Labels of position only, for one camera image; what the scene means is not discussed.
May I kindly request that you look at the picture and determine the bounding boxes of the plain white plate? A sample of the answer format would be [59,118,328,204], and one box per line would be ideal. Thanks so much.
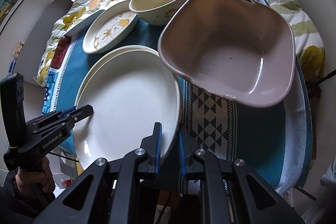
[73,50,181,169]

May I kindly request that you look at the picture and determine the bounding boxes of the duck pattern plate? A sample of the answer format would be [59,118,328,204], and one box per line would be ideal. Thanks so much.
[83,8,138,54]

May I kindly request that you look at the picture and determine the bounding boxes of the pink square handled bowl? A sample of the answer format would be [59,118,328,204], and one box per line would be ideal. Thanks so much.
[158,0,295,108]

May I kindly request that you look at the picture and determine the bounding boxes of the cream bowl with pattern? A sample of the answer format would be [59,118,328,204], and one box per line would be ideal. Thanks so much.
[129,0,187,26]

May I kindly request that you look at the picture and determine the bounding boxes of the person's left hand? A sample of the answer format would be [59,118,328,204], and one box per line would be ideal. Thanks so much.
[15,156,55,196]

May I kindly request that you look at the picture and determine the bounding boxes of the grey headboard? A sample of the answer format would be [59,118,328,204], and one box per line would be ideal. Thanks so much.
[14,0,73,86]

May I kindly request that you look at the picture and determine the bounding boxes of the small items on headboard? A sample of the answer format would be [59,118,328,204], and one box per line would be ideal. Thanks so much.
[7,42,25,76]

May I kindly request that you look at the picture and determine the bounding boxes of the floral quilt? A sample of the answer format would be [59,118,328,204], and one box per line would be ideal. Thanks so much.
[36,0,325,87]

